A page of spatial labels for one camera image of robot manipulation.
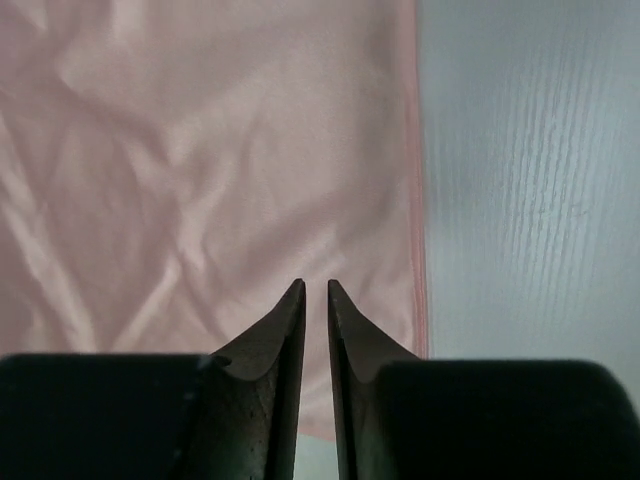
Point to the pink satin napkin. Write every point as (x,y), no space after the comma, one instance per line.
(168,168)

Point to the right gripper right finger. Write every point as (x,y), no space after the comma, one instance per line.
(378,406)

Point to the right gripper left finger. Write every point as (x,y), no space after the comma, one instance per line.
(243,420)

